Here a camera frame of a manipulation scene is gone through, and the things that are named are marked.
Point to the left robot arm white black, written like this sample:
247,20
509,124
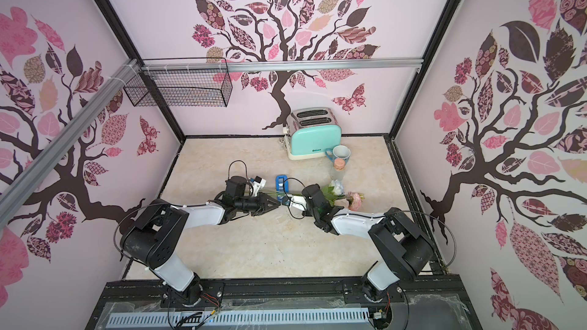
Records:
153,237

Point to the white slotted cable duct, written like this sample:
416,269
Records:
239,319

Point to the mint green toaster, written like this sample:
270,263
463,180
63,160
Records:
310,132

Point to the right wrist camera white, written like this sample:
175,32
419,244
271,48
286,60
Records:
296,202

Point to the blue floral mug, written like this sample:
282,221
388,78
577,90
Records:
338,152

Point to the aluminium frame rail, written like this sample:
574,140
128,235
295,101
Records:
17,193

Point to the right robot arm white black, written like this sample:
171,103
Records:
405,249

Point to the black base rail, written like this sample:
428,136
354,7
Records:
430,302

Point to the glass jar pink lid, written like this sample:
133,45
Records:
338,170

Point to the artificial flower bouquet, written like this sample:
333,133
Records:
334,193

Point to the black wire basket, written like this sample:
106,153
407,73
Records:
181,82

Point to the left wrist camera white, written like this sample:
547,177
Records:
257,185

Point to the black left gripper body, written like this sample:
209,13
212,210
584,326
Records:
248,204

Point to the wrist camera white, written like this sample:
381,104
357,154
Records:
296,202
257,185

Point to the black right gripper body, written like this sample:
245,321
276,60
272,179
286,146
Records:
307,199

